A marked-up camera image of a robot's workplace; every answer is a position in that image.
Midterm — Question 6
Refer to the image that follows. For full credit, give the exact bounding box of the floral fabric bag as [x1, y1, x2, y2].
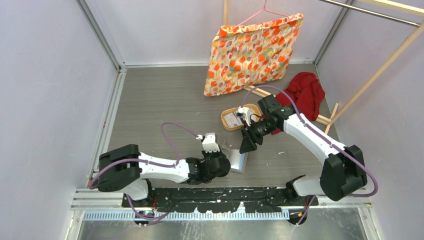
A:
[203, 13, 304, 97]

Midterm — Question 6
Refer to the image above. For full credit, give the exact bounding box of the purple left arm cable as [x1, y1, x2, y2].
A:
[88, 121, 204, 226]

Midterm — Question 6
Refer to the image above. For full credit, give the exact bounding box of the red cloth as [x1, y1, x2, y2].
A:
[284, 72, 325, 122]

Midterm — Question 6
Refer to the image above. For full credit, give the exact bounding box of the pink wire hanger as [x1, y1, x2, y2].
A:
[236, 0, 289, 26]

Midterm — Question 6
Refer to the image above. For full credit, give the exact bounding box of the wooden rack frame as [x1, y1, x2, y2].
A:
[222, 0, 424, 135]

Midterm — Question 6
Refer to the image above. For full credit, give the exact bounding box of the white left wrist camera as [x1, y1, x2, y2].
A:
[196, 132, 220, 153]

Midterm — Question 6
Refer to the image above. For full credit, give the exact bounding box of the silver VIP card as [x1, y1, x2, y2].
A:
[223, 112, 243, 128]

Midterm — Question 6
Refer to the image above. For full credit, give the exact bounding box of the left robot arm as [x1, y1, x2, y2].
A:
[91, 144, 231, 207]

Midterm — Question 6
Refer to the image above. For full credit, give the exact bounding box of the taupe leather card holder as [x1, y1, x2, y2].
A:
[221, 140, 248, 173]

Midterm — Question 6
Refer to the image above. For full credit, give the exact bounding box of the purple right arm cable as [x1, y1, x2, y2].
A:
[241, 85, 379, 226]

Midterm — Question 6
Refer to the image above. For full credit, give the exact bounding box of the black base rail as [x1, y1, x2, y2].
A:
[132, 186, 313, 214]

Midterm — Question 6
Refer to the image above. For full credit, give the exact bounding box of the tan oval tray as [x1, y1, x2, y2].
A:
[220, 103, 261, 132]

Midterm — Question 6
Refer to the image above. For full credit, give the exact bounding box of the metal rod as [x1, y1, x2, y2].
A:
[320, 0, 420, 27]

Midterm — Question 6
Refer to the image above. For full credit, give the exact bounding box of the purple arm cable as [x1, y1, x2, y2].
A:
[241, 85, 379, 226]
[88, 121, 204, 226]

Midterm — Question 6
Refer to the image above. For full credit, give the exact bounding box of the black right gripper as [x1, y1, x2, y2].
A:
[240, 117, 278, 154]

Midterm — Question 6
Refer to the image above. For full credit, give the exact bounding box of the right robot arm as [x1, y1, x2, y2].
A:
[235, 95, 368, 205]

